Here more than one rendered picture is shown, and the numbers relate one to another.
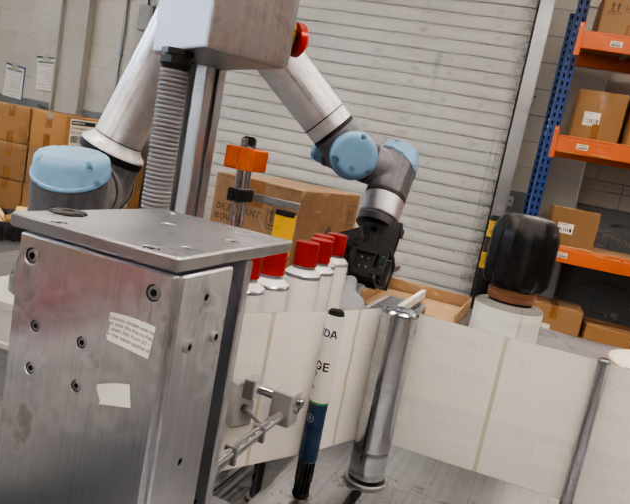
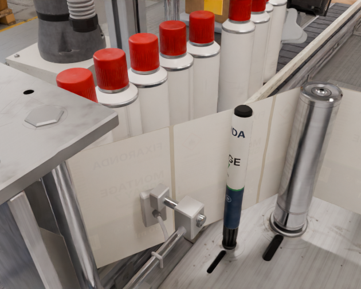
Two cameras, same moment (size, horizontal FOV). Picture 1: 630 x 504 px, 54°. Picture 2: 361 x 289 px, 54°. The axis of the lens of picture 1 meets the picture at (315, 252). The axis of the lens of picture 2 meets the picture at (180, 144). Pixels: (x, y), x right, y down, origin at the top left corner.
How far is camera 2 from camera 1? 29 cm
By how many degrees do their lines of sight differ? 32
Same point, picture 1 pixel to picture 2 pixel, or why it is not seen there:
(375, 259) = not seen: outside the picture
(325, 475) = (254, 218)
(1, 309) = (35, 71)
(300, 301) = (237, 53)
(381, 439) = (301, 202)
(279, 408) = (181, 223)
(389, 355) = (307, 137)
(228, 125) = not seen: outside the picture
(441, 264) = not seen: outside the picture
